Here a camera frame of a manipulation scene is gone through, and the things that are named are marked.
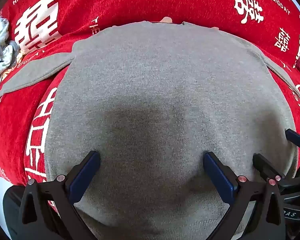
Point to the pale blue patterned cloth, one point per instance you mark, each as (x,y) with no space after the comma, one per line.
(0,42)

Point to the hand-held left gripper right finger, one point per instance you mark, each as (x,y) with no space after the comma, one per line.
(218,177)

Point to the grey knit sweater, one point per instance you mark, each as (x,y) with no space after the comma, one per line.
(152,80)

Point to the red printed sofa cover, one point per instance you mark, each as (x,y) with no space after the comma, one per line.
(115,0)

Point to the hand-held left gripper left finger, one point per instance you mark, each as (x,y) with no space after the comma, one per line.
(86,177)

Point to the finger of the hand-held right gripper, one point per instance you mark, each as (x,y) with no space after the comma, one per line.
(297,140)
(263,165)

